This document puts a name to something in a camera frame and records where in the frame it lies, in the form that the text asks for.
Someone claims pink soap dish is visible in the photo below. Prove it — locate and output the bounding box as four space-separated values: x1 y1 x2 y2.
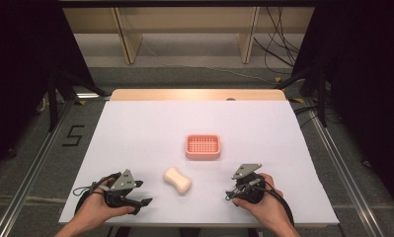
185 133 222 162

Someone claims person's left hand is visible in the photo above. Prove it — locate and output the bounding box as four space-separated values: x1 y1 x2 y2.
73 177 136 230

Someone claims bundle of black floor cables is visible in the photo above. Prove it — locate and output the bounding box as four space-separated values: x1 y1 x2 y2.
253 6 305 76

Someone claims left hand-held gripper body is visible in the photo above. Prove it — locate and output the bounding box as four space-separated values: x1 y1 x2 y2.
103 168 143 216

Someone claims beige wooden shelf unit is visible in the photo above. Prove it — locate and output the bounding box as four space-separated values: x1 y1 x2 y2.
61 6 316 65

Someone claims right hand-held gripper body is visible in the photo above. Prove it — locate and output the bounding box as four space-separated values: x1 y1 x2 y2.
231 163 268 204

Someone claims black curtain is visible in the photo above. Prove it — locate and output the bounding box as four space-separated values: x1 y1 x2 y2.
291 0 394 216
0 0 98 174

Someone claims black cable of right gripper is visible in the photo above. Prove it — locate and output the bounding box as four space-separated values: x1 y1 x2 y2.
250 184 296 228

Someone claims metal floor rail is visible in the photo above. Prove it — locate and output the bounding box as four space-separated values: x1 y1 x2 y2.
303 98 387 237
0 94 76 237

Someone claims person's right hand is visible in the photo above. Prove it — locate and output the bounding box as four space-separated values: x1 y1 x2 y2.
232 173 289 229

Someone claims cream soap bar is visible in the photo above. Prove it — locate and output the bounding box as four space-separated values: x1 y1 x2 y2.
162 166 193 196

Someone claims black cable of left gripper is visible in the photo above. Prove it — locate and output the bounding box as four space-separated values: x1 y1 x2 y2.
73 190 94 215

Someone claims thin grey cord loop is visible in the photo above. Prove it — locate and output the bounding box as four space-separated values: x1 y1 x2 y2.
72 181 111 198

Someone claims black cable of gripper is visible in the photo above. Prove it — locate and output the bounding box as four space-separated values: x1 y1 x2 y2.
250 184 296 228
73 190 94 215

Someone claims white table cover sheet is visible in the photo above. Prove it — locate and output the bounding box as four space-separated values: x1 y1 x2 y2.
58 100 341 228

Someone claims black tripod stand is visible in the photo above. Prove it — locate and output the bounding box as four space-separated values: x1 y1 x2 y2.
276 64 329 128
45 68 108 133

